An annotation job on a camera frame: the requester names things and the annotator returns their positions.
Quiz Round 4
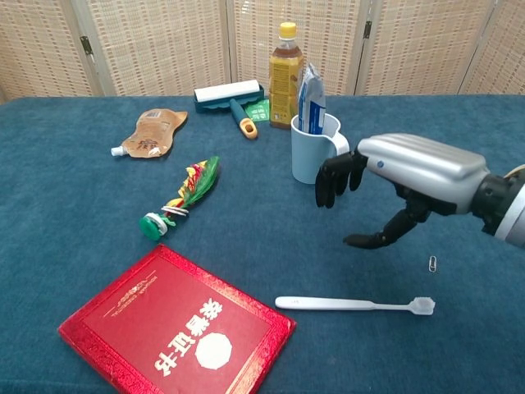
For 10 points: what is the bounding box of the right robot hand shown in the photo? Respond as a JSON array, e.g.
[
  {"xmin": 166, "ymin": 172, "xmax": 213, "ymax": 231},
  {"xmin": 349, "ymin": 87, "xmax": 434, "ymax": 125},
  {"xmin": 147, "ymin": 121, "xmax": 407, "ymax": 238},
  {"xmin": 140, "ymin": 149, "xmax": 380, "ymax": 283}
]
[{"xmin": 315, "ymin": 132, "xmax": 491, "ymax": 250}]

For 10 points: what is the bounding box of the blue white toothpaste tube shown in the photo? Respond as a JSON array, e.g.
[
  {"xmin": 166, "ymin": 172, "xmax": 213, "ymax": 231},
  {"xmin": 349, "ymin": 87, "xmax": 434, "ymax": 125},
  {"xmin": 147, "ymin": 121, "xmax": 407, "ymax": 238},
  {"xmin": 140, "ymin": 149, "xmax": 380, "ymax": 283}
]
[{"xmin": 298, "ymin": 62, "xmax": 327, "ymax": 135}]

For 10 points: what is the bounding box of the white toothbrush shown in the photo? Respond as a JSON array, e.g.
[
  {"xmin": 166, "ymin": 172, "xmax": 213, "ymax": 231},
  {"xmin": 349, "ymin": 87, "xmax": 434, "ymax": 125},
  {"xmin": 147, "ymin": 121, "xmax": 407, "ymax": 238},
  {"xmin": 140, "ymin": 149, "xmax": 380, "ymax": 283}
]
[{"xmin": 274, "ymin": 295, "xmax": 436, "ymax": 317}]

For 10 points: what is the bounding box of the yellow tea bottle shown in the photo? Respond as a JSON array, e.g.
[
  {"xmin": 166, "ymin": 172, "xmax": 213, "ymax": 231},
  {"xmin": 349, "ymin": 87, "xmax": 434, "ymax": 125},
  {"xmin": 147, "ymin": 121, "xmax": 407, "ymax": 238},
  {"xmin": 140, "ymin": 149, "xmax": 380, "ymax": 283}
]
[{"xmin": 268, "ymin": 22, "xmax": 305, "ymax": 131}]

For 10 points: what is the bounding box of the green sachet packet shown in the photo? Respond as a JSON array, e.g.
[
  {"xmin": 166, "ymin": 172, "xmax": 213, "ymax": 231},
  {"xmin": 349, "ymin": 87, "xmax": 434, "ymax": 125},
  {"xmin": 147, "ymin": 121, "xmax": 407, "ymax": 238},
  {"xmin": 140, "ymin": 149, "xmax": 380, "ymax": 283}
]
[{"xmin": 244, "ymin": 98, "xmax": 271, "ymax": 123}]

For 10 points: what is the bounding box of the teal lint roller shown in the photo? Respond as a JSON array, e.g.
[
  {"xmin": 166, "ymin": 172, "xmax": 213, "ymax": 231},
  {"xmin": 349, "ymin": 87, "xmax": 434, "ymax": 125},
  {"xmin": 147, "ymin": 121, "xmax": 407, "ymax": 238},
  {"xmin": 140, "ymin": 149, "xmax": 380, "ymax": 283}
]
[{"xmin": 193, "ymin": 80, "xmax": 266, "ymax": 140}]

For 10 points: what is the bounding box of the colourful feather shuttlecock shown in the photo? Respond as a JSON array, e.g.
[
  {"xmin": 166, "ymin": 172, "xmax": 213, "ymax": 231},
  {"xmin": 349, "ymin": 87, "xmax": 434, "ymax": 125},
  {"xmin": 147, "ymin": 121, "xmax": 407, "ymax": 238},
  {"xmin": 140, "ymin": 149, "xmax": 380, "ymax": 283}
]
[{"xmin": 138, "ymin": 155, "xmax": 221, "ymax": 241}]

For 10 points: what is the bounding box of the brown spout pouch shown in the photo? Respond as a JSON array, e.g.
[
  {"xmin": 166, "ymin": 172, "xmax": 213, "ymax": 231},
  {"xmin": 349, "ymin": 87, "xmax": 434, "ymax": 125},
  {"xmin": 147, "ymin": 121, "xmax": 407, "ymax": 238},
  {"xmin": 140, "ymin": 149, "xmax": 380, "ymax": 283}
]
[{"xmin": 110, "ymin": 108, "xmax": 189, "ymax": 158}]

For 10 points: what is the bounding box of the woven folding screen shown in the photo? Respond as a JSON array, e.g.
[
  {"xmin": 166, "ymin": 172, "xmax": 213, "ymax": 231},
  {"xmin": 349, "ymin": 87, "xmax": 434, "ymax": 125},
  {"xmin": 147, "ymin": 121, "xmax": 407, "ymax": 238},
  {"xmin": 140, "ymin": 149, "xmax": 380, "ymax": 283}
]
[{"xmin": 0, "ymin": 0, "xmax": 525, "ymax": 103}]

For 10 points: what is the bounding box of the red certificate book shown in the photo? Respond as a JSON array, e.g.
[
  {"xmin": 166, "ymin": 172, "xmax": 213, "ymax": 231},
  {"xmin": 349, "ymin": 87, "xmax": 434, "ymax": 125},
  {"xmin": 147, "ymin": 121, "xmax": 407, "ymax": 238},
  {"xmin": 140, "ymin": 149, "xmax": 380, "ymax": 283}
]
[{"xmin": 57, "ymin": 243, "xmax": 297, "ymax": 394}]

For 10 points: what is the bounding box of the blue table cloth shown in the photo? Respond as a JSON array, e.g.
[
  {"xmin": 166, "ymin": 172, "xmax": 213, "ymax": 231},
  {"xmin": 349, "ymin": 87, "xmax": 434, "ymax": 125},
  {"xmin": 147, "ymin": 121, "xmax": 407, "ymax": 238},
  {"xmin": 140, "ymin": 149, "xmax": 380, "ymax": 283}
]
[{"xmin": 0, "ymin": 94, "xmax": 525, "ymax": 394}]

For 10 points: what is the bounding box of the light blue plastic mug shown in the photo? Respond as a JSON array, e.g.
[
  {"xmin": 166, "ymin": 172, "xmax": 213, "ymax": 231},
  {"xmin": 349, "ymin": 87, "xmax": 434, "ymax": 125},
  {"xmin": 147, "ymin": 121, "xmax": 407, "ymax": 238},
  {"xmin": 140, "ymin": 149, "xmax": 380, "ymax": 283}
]
[{"xmin": 290, "ymin": 113, "xmax": 351, "ymax": 186}]

